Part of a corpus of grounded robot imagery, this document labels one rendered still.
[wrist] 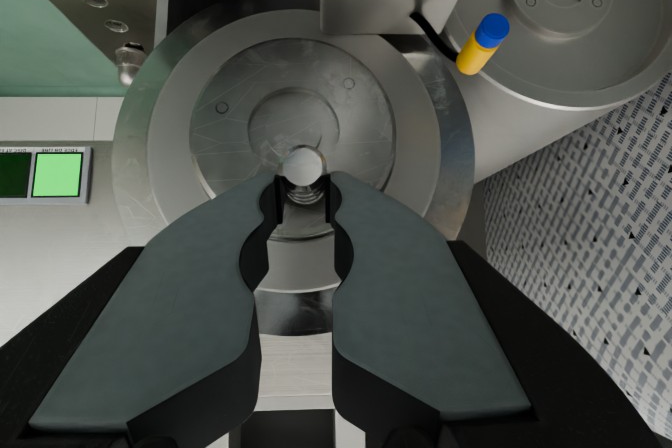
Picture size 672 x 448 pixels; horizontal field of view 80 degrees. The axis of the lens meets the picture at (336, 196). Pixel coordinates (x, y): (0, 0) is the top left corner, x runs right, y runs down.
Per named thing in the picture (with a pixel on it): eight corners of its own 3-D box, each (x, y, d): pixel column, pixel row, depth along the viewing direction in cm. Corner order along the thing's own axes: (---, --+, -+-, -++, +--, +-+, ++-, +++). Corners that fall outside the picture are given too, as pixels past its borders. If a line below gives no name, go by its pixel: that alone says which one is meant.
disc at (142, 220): (462, -14, 18) (490, 332, 15) (459, -7, 19) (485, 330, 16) (124, -19, 17) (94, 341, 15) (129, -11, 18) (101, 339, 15)
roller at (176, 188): (433, 9, 17) (451, 289, 15) (364, 164, 42) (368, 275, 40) (154, 6, 16) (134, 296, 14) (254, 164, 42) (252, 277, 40)
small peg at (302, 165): (324, 140, 12) (330, 188, 11) (323, 164, 14) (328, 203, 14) (275, 145, 11) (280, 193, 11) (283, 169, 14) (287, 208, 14)
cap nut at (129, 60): (140, 47, 49) (137, 81, 49) (152, 62, 53) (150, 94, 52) (109, 46, 49) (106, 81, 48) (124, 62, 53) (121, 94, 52)
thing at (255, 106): (370, 18, 15) (420, 209, 14) (365, 47, 17) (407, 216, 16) (172, 54, 15) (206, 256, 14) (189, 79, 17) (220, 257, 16)
